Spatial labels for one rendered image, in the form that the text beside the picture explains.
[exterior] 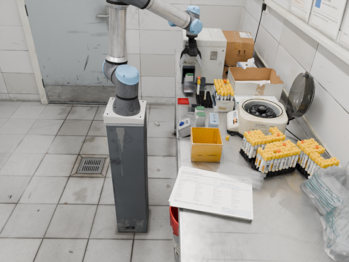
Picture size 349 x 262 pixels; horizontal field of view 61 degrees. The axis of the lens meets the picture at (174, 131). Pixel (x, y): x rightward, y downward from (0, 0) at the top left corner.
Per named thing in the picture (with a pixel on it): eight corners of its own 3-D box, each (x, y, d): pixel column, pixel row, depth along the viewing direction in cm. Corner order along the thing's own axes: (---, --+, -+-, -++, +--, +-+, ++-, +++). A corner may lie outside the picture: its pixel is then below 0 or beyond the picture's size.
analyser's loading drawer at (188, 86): (183, 78, 202) (183, 71, 199) (192, 78, 202) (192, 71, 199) (184, 92, 185) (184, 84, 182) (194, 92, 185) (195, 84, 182)
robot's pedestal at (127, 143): (117, 232, 203) (105, 125, 154) (121, 210, 219) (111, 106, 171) (147, 233, 203) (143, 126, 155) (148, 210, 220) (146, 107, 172)
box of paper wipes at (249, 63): (236, 69, 224) (238, 53, 217) (251, 69, 225) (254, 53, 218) (243, 81, 205) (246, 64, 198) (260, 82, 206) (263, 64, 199)
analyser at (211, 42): (179, 67, 223) (182, 26, 207) (216, 68, 224) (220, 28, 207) (181, 85, 198) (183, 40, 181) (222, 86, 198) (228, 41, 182)
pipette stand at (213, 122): (204, 129, 154) (206, 112, 148) (218, 130, 153) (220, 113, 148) (205, 140, 145) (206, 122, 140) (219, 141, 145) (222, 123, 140)
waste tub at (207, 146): (189, 144, 142) (190, 126, 137) (217, 145, 142) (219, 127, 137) (190, 162, 131) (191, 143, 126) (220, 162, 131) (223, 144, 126)
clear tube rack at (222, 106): (211, 95, 186) (212, 84, 182) (227, 95, 186) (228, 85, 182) (215, 112, 169) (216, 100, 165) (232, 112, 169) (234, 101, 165)
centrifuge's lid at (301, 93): (298, 63, 146) (315, 67, 145) (280, 107, 160) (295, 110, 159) (308, 81, 128) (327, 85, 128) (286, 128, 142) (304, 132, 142)
